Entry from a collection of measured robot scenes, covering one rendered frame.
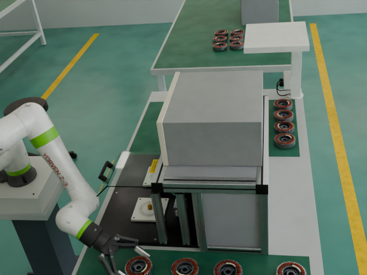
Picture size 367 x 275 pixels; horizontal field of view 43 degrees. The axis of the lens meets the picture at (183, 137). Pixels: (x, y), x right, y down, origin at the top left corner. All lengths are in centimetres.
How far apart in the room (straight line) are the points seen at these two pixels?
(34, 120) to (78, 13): 525
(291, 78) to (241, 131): 128
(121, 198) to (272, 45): 116
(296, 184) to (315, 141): 166
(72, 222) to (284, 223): 90
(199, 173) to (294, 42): 112
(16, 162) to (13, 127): 46
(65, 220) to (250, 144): 79
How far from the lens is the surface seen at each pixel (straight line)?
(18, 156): 234
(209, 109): 178
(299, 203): 220
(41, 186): 238
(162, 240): 201
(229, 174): 177
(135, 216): 214
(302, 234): 205
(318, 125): 414
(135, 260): 196
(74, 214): 193
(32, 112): 195
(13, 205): 241
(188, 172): 179
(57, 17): 727
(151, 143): 266
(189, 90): 193
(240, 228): 189
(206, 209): 183
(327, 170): 363
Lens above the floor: 221
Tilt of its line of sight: 33 degrees down
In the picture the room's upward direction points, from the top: 7 degrees counter-clockwise
